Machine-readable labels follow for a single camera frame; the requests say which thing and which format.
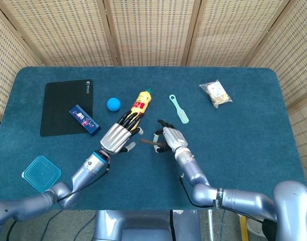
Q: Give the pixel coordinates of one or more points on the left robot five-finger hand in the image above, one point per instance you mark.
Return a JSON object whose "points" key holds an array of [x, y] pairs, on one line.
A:
{"points": [[115, 138]]}

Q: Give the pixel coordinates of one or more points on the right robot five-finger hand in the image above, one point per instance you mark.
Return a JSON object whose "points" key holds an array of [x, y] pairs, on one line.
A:
{"points": [[173, 136]]}

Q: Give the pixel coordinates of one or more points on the brown twig-like piece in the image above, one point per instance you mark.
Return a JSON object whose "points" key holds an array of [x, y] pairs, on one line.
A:
{"points": [[148, 142]]}

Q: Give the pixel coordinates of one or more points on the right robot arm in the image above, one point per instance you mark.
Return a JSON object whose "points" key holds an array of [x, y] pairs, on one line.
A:
{"points": [[243, 198]]}

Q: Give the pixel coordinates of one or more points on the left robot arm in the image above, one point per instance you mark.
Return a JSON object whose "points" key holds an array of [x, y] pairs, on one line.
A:
{"points": [[80, 173]]}

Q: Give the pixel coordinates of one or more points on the mint green brush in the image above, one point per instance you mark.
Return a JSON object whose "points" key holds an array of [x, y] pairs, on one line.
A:
{"points": [[179, 111]]}

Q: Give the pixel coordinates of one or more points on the blue ball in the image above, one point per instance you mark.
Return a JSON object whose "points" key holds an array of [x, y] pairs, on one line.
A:
{"points": [[113, 104]]}

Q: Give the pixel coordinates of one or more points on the dark blue printed box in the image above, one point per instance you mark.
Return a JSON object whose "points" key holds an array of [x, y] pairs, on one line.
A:
{"points": [[84, 119]]}

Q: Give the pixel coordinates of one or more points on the yellow bottle with red label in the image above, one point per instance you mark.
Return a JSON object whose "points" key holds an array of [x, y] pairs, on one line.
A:
{"points": [[143, 99]]}

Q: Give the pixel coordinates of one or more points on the blue felt table cover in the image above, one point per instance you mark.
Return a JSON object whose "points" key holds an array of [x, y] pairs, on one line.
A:
{"points": [[231, 150]]}

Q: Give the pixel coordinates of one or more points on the clear bag of snacks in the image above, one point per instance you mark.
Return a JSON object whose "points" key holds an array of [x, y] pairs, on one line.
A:
{"points": [[217, 94]]}

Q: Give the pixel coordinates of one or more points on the black mouse pad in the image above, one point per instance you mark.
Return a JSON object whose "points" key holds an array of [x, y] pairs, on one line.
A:
{"points": [[60, 105]]}

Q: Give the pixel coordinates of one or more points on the blue plastic container lid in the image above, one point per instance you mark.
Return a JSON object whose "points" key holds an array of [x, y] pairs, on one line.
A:
{"points": [[41, 173]]}

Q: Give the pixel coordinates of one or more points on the grey-blue robot torso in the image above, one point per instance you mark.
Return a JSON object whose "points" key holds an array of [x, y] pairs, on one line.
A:
{"points": [[143, 226]]}

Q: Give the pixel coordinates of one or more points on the silver table leg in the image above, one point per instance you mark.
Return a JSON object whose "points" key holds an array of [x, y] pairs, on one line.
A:
{"points": [[210, 226]]}

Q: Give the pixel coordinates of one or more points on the woven bamboo folding screen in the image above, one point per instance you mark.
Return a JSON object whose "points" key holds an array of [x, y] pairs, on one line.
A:
{"points": [[153, 30]]}

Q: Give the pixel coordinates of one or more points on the white sneaker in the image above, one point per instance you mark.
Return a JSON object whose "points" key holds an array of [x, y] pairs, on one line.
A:
{"points": [[255, 227]]}

